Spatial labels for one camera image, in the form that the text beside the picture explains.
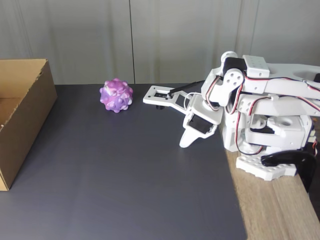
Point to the pink purple bumpy ball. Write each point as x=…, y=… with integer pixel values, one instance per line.
x=116, y=95

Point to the brown cardboard box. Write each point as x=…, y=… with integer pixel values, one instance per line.
x=32, y=120

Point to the black table mat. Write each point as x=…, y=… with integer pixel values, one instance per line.
x=112, y=162

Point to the black table clamp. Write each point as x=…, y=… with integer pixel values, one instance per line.
x=303, y=163

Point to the white panelled wardrobe front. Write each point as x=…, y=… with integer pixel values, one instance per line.
x=75, y=37

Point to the white gripper camera mount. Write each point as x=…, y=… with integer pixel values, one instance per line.
x=150, y=96

